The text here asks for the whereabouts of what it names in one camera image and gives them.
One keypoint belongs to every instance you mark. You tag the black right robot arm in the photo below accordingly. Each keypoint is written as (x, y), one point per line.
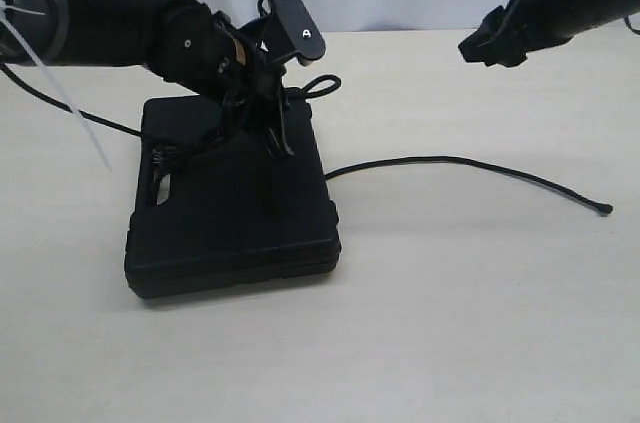
(603, 12)

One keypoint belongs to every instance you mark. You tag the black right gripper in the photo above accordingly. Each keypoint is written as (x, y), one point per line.
(509, 33)

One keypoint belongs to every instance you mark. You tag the white zip tie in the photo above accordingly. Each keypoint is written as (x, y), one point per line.
(54, 82)

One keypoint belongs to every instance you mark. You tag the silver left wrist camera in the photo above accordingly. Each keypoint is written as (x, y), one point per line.
(290, 32)

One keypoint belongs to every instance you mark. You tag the black plastic carrying case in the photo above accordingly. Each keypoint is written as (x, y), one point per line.
(234, 216)

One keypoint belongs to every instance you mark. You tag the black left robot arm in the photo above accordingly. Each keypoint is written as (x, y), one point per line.
(183, 42)

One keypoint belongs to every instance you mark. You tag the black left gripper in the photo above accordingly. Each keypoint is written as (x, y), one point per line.
(247, 83)

